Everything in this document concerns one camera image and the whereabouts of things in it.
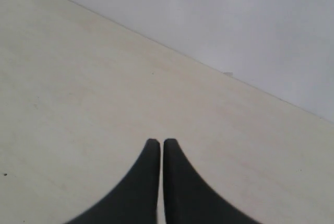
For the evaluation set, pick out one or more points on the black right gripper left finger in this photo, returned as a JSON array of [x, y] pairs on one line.
[[134, 199]]

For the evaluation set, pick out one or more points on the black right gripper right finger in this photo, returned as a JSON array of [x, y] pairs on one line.
[[187, 196]]

